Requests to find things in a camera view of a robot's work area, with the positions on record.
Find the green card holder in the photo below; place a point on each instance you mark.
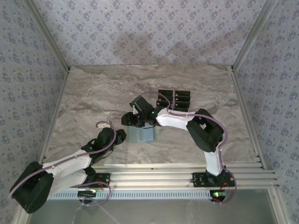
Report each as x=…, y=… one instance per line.
x=135, y=136

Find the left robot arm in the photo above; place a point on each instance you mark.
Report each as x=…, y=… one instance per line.
x=70, y=161

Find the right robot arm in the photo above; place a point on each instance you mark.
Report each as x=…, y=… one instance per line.
x=172, y=120

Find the aluminium extrusion base rails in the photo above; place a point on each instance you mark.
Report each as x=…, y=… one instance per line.
x=151, y=177

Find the grey metal lower panel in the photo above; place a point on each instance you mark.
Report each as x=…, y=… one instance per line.
x=163, y=212

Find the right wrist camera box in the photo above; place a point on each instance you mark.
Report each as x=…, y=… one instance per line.
x=140, y=103

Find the aluminium table side rail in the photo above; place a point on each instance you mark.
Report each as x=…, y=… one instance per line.
x=56, y=116
x=247, y=116

